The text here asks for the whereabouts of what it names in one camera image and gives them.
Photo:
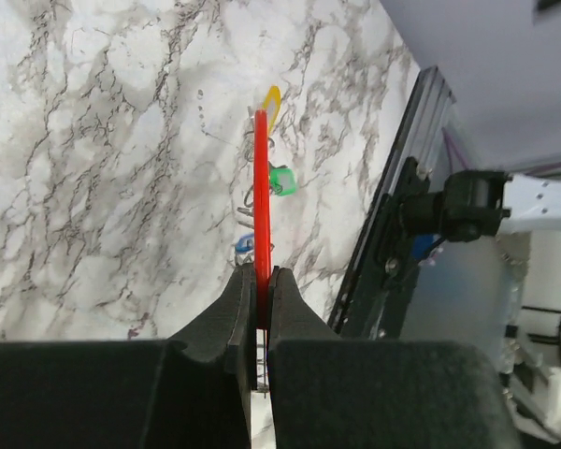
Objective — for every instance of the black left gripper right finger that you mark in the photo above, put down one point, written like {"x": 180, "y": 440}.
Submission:
{"x": 330, "y": 392}

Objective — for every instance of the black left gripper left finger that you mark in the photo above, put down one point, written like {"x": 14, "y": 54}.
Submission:
{"x": 191, "y": 390}

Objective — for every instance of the blue key tag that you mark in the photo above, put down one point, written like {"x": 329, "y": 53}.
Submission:
{"x": 245, "y": 244}

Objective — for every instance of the green key tag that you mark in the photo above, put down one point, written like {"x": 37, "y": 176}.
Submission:
{"x": 282, "y": 181}

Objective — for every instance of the grey key organizer red handle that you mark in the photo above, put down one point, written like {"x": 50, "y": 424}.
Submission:
{"x": 256, "y": 267}

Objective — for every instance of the yellow key tag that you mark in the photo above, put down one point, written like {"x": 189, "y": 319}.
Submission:
{"x": 272, "y": 106}

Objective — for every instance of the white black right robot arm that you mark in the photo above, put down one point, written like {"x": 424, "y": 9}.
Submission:
{"x": 484, "y": 203}

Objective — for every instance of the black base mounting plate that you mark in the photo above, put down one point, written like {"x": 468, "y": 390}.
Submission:
{"x": 378, "y": 285}

